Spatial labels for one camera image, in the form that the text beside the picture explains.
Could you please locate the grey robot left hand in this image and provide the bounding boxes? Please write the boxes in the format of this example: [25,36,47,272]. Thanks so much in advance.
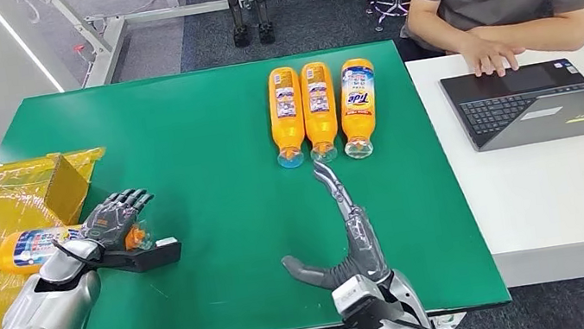
[73,186,162,259]

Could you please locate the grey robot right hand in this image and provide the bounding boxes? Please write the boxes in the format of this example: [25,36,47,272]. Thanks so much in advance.
[266,150,394,299]

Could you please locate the orange detergent bottle clear cap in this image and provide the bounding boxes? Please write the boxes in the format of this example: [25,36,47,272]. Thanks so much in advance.
[0,211,156,281]
[295,60,346,167]

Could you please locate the orange Tide detergent bottle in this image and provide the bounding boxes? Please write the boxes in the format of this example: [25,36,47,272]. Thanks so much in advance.
[331,56,388,162]

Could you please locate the orange detergent bottle blue cap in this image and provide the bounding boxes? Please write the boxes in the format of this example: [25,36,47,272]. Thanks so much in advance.
[261,64,313,172]

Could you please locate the green table mat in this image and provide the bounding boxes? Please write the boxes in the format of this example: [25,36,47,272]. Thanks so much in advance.
[0,27,514,329]

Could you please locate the white desk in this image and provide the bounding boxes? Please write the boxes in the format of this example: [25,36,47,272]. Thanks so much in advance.
[404,34,584,302]

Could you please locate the dark grey open laptop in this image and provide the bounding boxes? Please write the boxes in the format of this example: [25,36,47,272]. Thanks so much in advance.
[439,54,584,158]

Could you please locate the person's right hand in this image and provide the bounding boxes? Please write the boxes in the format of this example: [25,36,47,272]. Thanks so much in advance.
[458,31,529,84]

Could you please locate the black humanoid robot legs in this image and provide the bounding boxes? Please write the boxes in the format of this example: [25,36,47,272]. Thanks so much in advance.
[218,0,279,53]

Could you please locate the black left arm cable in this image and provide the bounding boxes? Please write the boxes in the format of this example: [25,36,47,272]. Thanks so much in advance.
[51,231,109,275]

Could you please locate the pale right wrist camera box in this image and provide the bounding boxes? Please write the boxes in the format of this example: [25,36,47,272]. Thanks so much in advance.
[329,270,389,320]

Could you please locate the black left camera mount bracket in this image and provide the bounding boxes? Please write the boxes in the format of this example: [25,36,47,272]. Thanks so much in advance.
[89,236,186,282]

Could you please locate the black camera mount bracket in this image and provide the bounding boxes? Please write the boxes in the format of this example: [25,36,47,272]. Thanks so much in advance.
[89,236,186,282]
[340,291,409,329]

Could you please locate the black right camera mount bracket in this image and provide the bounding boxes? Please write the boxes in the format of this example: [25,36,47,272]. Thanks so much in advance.
[340,291,409,329]

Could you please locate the white metal frame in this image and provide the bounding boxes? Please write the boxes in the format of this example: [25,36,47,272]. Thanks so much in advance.
[15,0,240,98]

